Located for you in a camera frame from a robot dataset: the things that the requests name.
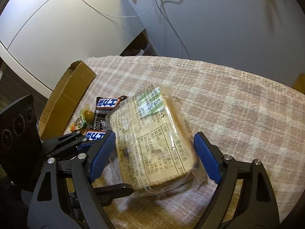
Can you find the brown cardboard box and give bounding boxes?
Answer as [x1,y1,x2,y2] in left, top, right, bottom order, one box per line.
[38,60,97,140]

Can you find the lattice storage basket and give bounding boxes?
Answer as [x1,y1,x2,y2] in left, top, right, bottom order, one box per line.
[139,43,154,57]

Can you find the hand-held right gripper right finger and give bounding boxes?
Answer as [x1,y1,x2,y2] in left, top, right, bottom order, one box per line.
[193,132,281,229]

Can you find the white cabinet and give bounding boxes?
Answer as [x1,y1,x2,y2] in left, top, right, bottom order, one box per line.
[0,0,147,98]

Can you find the orange jelly cup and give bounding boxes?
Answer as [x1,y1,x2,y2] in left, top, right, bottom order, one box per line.
[71,118,87,132]

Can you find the grey cable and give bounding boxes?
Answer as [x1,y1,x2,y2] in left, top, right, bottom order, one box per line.
[143,0,184,59]

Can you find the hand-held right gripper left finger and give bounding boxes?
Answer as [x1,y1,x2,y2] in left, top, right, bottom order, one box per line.
[27,131,117,229]

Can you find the brown blue chocolate bar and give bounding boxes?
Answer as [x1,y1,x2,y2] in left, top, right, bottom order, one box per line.
[84,128,106,141]
[95,96,122,111]
[94,109,112,130]

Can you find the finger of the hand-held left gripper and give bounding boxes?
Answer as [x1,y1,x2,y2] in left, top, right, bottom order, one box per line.
[93,184,134,207]
[40,133,102,159]

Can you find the bread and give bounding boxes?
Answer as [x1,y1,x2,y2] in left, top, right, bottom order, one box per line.
[105,83,208,197]

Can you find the green yellow jelly cup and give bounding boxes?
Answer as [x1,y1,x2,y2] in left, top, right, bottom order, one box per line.
[80,104,95,127]

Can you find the plaid tablecloth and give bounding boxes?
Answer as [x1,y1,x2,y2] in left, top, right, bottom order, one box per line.
[64,55,305,229]

